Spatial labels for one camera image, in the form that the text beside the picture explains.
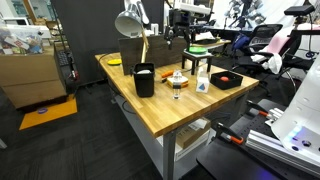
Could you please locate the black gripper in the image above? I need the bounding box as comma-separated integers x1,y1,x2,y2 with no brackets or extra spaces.
164,9,194,52

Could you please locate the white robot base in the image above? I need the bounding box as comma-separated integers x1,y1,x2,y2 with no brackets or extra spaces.
271,57,320,166

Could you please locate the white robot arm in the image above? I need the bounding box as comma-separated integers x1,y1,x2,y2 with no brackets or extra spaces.
164,2,212,50

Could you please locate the small black stool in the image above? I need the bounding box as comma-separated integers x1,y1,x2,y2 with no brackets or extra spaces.
181,50,213,75

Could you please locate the green plate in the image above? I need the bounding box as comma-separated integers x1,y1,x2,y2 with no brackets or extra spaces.
188,46,207,54

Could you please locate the grey desk lamp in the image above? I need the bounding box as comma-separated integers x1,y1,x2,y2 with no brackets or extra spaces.
115,0,150,63

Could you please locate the black trash bin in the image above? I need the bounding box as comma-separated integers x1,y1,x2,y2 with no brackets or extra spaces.
133,63,155,98

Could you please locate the white carton with blue triangle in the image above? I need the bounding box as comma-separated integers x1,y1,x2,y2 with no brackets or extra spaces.
196,72,210,93

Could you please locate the red ball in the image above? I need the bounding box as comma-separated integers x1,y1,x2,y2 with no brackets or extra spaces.
220,76,229,82

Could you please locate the black square tray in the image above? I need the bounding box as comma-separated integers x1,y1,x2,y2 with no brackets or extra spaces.
210,71,243,90

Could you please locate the yellow disc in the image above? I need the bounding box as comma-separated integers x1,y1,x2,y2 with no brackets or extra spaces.
107,59,122,66

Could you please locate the black office chair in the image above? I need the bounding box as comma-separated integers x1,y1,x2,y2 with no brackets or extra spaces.
232,24,282,77

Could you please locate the cardboard box under table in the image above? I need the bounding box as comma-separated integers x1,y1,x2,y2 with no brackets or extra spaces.
176,118,211,148

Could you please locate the orange black clamp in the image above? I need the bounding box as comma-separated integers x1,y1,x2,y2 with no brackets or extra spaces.
217,122,244,145

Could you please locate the orange floor mat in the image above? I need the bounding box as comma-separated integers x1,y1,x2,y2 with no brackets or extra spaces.
19,95,77,130

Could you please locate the clear plastic storage bin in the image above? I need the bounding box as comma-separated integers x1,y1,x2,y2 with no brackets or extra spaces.
0,25,43,55

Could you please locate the orange handled tool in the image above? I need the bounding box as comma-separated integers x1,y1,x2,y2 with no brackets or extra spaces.
161,70,174,83

